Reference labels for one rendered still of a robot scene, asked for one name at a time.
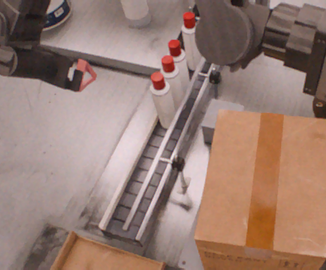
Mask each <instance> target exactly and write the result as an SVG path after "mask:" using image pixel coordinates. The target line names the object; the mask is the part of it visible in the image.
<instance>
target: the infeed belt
mask: <svg viewBox="0 0 326 270"><path fill-rule="evenodd" d="M211 66H212V63H209V61H208V60H205V63H204V64H203V67H202V69H201V72H202V73H207V74H208V72H209V70H210V68H211ZM187 70H188V75H189V79H190V82H191V80H192V77H193V75H194V73H195V72H194V71H191V70H190V69H188V68H187ZM205 79H206V77H201V76H198V79H197V81H196V84H195V85H194V88H193V90H192V93H191V96H190V97H189V98H188V100H187V103H186V108H185V109H184V112H182V114H181V116H180V119H179V121H178V124H177V126H176V128H175V130H174V132H173V134H172V136H171V137H170V140H169V142H168V145H167V147H166V149H165V152H164V154H163V158H167V159H170V157H171V155H173V152H174V150H175V148H176V145H177V142H178V141H179V138H180V136H181V133H182V131H183V129H184V126H185V124H186V121H187V119H188V117H189V116H190V114H191V112H192V108H193V107H194V104H195V102H196V99H197V97H198V95H199V92H200V90H201V87H202V85H203V83H204V80H205ZM167 131H168V130H166V129H164V128H163V127H162V126H161V121H160V119H159V120H158V122H157V124H156V125H155V127H154V129H153V131H152V133H151V135H150V137H149V140H148V141H147V144H146V147H145V149H144V151H143V153H142V156H141V157H140V159H139V162H137V164H136V166H135V167H136V168H134V171H133V173H132V175H131V177H130V180H129V181H128V183H127V185H126V187H125V190H124V192H123V194H122V197H121V199H120V200H119V201H118V205H116V207H115V209H114V211H113V214H112V216H111V218H112V219H111V218H110V221H109V223H108V225H107V227H106V229H105V231H106V232H107V233H110V234H113V235H116V236H120V237H123V238H126V239H129V240H133V241H134V239H135V238H136V237H137V234H138V233H139V229H140V227H141V225H142V222H143V220H144V218H145V216H146V213H147V210H148V208H149V206H150V204H151V201H152V199H153V197H154V196H155V194H156V191H157V189H158V186H159V184H160V182H161V179H162V178H163V174H164V172H165V169H166V167H167V166H168V164H167V163H164V162H160V163H159V166H158V168H157V170H156V173H154V175H153V178H152V180H151V183H150V184H149V187H148V189H147V191H146V193H145V196H144V199H143V201H142V203H141V205H140V207H139V210H138V212H137V214H136V215H135V217H134V220H133V222H132V224H131V227H130V229H129V231H128V232H126V231H124V230H123V227H124V225H125V222H126V220H127V218H128V216H129V213H130V210H131V209H132V206H133V204H134V202H135V200H136V198H137V197H138V195H139V192H140V190H141V188H142V186H143V183H144V181H145V179H146V176H147V174H148V172H149V170H150V168H151V165H152V163H153V160H154V158H156V155H157V153H158V151H159V149H160V147H161V144H162V142H163V139H164V138H165V135H166V133H167Z"/></svg>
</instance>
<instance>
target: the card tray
mask: <svg viewBox="0 0 326 270"><path fill-rule="evenodd" d="M165 266H166V263H165V262H164V260H162V262H157V261H155V260H152V259H148V258H145V257H142V256H139V255H135V254H132V253H130V252H126V251H124V250H122V249H120V248H116V247H113V246H110V245H107V244H104V243H100V242H97V241H95V240H91V239H88V238H85V237H82V236H78V235H76V234H75V232H74V231H73V230H71V231H70V233H69V236H68V238H67V240H66V241H65V243H64V245H63V247H62V249H61V250H60V251H59V253H58V256H57V258H56V260H55V262H54V263H53V265H52V267H51V269H50V270H165Z"/></svg>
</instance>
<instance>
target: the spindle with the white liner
mask: <svg viewBox="0 0 326 270"><path fill-rule="evenodd" d="M121 2H122V5H123V9H124V12H125V17H126V18H127V24H128V25H129V26H130V27H132V28H142V27H144V26H146V25H148V24H149V23H150V21H151V16H150V14H149V8H148V6H147V2H146V0H121Z"/></svg>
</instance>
